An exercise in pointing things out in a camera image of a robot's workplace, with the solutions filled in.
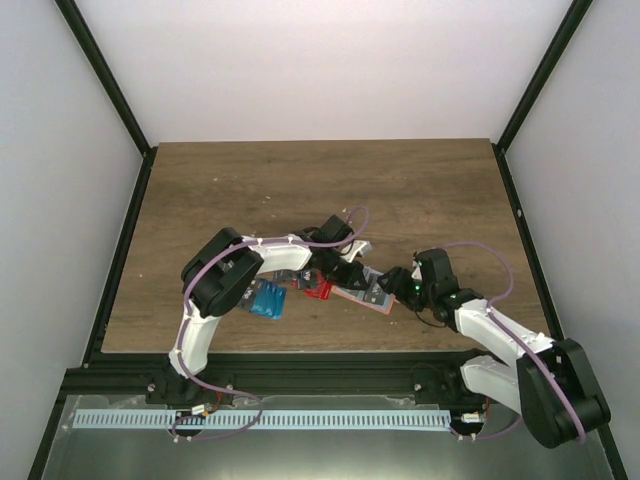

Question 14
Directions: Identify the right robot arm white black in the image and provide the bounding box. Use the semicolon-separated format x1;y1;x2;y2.
377;248;611;448

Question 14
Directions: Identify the left black frame post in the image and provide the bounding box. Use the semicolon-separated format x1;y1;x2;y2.
54;0;153;156

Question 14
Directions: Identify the pink leather card holder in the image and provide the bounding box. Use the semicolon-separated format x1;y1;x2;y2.
331;267;395;315

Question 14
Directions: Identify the red VIP card pile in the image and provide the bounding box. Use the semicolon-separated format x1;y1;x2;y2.
303;281;333;300

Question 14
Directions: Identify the blue card pile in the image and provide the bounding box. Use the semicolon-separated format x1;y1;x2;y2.
249;278;287;320

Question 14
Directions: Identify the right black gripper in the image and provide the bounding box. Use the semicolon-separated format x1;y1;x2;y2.
379;267;436;313

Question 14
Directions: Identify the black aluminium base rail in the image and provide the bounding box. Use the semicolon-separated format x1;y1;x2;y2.
61;349;483;406

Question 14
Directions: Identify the single black card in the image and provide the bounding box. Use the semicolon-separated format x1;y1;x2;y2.
357;268;393;310

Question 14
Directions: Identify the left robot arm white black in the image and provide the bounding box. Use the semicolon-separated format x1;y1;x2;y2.
168;215;372;404

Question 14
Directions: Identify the black frame post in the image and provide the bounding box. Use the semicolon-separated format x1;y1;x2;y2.
497;0;595;151
54;0;153;156

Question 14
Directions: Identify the black card pile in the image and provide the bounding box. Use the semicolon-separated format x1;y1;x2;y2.
237;269;325;313

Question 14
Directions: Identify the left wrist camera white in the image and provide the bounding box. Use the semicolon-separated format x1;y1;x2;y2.
340;240;373;263

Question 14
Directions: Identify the light blue slotted cable duct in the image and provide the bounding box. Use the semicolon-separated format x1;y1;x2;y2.
72;409;451;432

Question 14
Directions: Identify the right black frame post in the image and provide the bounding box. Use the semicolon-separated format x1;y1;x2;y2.
497;0;595;151

